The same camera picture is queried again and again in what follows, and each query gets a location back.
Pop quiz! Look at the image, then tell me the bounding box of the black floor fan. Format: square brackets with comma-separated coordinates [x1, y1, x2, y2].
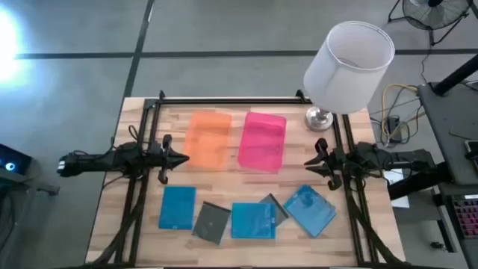
[388, 0, 474, 46]

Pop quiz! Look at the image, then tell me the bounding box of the black slanted pole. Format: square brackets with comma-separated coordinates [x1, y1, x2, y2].
[432, 54, 478, 96]

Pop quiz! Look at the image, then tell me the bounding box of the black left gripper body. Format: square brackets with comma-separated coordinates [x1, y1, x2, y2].
[148, 134, 173, 185]

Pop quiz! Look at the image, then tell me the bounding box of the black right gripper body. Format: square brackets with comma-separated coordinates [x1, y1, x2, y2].
[316, 138, 347, 191]

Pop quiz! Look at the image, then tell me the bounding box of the black metal table frame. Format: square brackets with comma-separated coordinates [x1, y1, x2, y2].
[85, 89, 409, 269]

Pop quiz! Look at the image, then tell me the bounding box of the blue plastic disc case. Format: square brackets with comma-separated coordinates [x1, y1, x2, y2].
[158, 185, 197, 231]
[231, 202, 276, 240]
[283, 184, 337, 238]

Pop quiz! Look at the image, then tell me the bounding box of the backlit keyboard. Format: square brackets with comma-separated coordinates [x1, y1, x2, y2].
[450, 194, 478, 240]

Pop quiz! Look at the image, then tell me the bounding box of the grey side desk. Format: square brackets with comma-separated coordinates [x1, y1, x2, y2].
[417, 82, 478, 187]

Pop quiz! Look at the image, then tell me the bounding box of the white paper sheet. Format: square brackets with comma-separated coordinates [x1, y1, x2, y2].
[384, 167, 410, 208]

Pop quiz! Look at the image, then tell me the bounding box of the black stand beam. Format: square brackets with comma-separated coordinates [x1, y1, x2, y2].
[388, 162, 451, 201]

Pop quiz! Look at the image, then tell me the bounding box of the pink translucent plastic bin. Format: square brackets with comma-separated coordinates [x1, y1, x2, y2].
[238, 111, 288, 173]

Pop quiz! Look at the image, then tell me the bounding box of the dark grey jewel case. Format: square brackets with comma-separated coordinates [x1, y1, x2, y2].
[259, 193, 291, 227]
[191, 201, 232, 246]

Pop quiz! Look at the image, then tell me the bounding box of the black device with blue light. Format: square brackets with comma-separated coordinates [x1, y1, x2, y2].
[0, 143, 60, 197]

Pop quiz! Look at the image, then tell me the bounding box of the black power adapter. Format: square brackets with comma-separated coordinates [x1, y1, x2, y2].
[386, 115, 403, 143]

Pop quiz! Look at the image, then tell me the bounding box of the orange translucent plastic bin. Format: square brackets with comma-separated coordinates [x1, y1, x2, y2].
[182, 110, 233, 169]

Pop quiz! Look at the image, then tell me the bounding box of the silver lamp base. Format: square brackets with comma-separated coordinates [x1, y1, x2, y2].
[305, 106, 335, 132]

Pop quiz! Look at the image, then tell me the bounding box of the yellow cable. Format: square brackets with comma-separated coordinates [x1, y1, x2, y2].
[381, 84, 418, 140]

